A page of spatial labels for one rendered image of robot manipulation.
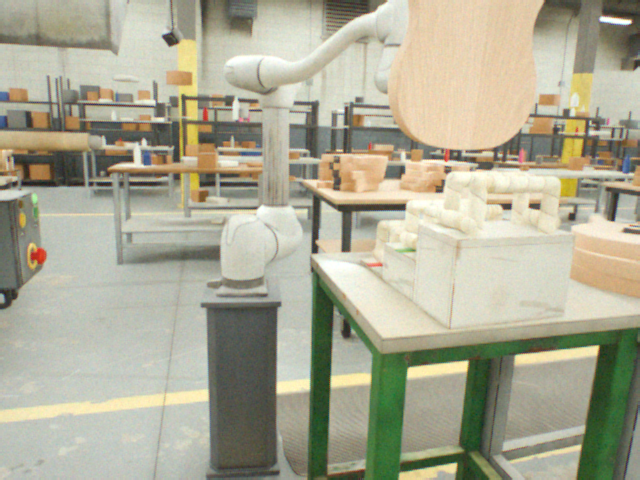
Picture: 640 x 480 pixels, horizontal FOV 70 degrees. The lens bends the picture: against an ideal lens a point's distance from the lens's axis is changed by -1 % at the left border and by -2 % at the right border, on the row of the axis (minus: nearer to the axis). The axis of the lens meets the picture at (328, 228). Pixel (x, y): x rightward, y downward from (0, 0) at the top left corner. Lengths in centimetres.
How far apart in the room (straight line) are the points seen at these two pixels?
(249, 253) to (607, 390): 111
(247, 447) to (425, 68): 147
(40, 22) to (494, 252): 80
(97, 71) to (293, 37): 462
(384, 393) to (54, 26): 79
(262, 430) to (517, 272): 123
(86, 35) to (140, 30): 1139
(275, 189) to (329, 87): 1065
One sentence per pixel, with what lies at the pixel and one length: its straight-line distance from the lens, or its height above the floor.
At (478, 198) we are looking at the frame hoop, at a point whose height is 117.
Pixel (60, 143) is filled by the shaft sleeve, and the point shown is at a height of 125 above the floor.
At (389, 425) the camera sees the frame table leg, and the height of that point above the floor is 75.
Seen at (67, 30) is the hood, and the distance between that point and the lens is 79.
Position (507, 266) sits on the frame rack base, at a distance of 93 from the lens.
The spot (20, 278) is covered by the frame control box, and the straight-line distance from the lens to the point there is 122.
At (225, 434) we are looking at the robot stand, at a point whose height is 18.
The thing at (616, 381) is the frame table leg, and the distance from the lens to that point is 123.
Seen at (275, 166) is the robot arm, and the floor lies 114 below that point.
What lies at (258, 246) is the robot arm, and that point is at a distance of 166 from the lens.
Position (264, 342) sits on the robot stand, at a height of 54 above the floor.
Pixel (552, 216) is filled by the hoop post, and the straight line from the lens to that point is 99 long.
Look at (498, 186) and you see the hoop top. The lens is 89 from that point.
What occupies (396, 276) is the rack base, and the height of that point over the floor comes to 96.
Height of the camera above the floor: 128
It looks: 12 degrees down
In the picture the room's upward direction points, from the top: 2 degrees clockwise
